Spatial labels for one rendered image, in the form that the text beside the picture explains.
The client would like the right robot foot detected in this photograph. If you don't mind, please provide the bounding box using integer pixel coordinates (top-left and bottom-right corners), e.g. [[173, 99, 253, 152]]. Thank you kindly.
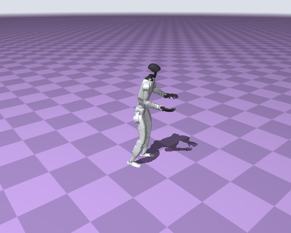
[[127, 161, 141, 167]]

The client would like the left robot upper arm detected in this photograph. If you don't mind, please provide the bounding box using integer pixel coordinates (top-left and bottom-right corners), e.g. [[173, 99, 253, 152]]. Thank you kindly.
[[153, 78, 158, 94]]

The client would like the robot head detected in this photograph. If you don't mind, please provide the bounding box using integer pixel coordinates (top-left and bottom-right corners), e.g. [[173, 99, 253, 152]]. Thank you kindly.
[[145, 63, 161, 81]]

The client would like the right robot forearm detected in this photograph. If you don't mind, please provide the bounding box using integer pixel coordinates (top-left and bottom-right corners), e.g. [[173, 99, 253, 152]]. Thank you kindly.
[[145, 101, 162, 111]]

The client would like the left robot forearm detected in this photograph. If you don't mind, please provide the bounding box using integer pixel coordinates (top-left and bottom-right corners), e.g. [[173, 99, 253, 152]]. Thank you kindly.
[[157, 88, 167, 97]]

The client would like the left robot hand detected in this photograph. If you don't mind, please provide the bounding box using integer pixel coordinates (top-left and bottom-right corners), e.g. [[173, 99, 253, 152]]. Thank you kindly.
[[164, 93, 178, 99]]

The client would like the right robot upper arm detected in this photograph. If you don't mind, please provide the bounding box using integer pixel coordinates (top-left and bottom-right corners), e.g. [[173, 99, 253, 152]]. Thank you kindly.
[[143, 83, 150, 106]]

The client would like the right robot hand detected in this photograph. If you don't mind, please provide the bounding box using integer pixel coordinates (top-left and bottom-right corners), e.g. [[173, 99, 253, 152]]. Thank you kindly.
[[160, 106, 176, 112]]

